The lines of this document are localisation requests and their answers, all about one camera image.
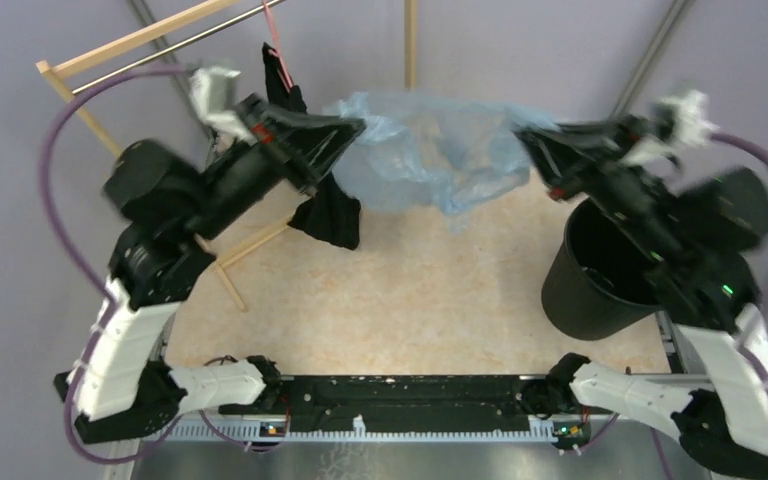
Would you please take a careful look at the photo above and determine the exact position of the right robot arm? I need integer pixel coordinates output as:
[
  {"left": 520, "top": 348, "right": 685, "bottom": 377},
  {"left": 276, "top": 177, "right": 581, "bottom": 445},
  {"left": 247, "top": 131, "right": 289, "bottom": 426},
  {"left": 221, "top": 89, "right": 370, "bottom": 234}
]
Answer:
[{"left": 516, "top": 116, "right": 768, "bottom": 479}]

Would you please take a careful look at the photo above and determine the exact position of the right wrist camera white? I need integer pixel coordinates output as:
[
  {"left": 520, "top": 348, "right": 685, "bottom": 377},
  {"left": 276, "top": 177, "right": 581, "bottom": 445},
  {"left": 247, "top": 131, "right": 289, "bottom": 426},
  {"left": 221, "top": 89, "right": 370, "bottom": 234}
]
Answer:
[{"left": 620, "top": 89, "right": 719, "bottom": 166}]

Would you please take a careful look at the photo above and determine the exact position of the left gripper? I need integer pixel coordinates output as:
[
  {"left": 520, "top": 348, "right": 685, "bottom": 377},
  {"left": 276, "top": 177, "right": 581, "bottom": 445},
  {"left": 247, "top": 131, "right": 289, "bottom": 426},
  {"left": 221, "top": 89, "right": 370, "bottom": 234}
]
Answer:
[{"left": 183, "top": 93, "right": 368, "bottom": 242}]

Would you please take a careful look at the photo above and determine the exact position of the pink clothes hanger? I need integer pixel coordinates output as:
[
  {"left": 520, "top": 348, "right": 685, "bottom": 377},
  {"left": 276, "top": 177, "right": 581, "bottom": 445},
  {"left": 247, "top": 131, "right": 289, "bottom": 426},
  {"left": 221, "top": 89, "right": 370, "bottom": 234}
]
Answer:
[{"left": 261, "top": 0, "right": 294, "bottom": 92}]

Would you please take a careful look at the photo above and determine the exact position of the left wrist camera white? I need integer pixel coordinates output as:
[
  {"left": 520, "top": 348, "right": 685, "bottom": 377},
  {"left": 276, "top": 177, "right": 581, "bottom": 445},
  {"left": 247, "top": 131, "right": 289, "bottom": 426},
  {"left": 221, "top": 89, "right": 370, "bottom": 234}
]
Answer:
[{"left": 189, "top": 65, "right": 255, "bottom": 144}]

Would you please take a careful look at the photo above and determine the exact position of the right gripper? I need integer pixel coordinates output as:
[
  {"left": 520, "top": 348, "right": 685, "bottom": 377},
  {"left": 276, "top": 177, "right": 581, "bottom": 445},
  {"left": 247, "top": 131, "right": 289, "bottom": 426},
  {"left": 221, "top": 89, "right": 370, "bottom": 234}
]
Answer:
[{"left": 510, "top": 115, "right": 686, "bottom": 263}]

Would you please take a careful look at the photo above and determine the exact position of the black garment on hanger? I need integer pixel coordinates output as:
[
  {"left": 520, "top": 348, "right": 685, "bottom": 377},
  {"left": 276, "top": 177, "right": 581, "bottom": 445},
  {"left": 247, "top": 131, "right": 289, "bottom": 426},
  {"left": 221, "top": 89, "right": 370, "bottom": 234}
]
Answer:
[{"left": 261, "top": 43, "right": 361, "bottom": 251}]

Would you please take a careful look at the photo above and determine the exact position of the wooden clothes rack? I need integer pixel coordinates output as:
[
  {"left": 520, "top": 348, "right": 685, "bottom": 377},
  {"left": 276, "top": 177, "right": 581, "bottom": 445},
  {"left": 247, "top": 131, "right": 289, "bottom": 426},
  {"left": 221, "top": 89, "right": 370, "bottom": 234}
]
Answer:
[{"left": 36, "top": 1, "right": 419, "bottom": 312}]

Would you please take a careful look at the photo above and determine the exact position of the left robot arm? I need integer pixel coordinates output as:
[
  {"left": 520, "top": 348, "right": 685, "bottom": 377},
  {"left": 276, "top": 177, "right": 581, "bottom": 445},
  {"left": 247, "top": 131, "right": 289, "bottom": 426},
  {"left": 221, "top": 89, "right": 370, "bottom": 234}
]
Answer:
[{"left": 54, "top": 95, "right": 366, "bottom": 445}]

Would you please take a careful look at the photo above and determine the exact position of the black trash bin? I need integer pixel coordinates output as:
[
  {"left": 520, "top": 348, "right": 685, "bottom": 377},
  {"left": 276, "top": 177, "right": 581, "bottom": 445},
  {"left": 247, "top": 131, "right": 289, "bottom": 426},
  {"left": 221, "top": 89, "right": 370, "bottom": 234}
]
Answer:
[{"left": 541, "top": 200, "right": 663, "bottom": 341}]

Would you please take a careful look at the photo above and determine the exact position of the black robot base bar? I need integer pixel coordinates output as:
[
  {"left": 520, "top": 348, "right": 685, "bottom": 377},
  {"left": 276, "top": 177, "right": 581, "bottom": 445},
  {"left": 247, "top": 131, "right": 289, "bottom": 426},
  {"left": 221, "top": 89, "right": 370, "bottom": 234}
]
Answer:
[{"left": 221, "top": 374, "right": 591, "bottom": 439}]

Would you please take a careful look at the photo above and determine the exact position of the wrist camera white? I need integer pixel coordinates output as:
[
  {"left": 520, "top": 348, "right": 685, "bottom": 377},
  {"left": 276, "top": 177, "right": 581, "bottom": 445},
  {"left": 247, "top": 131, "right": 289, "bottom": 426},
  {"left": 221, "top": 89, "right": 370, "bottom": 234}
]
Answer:
[
  {"left": 189, "top": 65, "right": 255, "bottom": 144},
  {"left": 620, "top": 89, "right": 719, "bottom": 166}
]

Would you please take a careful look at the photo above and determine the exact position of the blue plastic trash bag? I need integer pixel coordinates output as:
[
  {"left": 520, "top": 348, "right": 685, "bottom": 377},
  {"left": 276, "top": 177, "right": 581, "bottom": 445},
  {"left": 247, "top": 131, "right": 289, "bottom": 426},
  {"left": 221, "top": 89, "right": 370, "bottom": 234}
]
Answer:
[{"left": 324, "top": 91, "right": 557, "bottom": 218}]

